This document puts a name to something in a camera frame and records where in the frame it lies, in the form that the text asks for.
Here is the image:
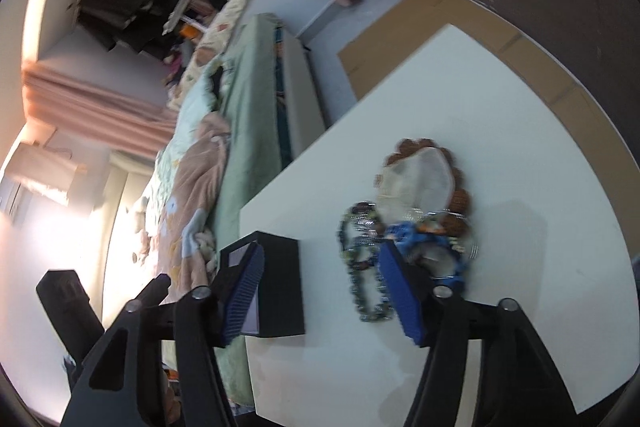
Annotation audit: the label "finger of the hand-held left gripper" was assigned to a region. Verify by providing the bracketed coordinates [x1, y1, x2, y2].
[36, 269, 104, 358]

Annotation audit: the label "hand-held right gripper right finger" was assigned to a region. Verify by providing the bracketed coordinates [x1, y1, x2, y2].
[378, 241, 576, 427]

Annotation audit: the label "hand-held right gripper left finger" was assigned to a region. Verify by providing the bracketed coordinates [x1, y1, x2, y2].
[60, 242, 266, 427]

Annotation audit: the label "dark bead necklace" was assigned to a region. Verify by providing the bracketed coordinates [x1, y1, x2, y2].
[336, 202, 398, 324]

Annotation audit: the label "black jewelry box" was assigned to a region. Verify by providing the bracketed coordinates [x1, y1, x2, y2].
[218, 231, 306, 339]

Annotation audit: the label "blue bead bracelet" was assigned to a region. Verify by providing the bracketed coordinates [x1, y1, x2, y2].
[382, 219, 473, 295]

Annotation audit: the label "brown bead bracelet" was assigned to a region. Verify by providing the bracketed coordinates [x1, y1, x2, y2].
[382, 138, 473, 248]

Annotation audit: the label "hanging white garment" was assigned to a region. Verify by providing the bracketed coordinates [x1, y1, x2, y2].
[2, 141, 88, 208]

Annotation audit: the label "pink fleece blanket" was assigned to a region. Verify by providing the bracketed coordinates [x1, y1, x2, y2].
[157, 112, 233, 303]

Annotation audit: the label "beige upholstered headboard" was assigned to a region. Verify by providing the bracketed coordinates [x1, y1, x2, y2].
[102, 149, 158, 208]

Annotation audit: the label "green bed sheet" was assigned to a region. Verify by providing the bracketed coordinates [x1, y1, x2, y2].
[212, 13, 296, 408]

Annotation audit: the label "pale green floral quilt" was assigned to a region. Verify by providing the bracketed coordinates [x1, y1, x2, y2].
[132, 57, 226, 228]

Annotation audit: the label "pile of plush toys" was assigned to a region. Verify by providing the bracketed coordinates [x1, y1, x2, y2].
[162, 42, 192, 88]

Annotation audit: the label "flattened cardboard sheet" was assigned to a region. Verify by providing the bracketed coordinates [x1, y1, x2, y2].
[339, 0, 621, 218]

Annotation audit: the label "hanging dark clothes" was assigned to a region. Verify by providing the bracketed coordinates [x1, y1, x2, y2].
[80, 0, 186, 58]

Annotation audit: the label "white bed frame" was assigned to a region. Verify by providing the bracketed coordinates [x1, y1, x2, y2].
[277, 27, 328, 168]

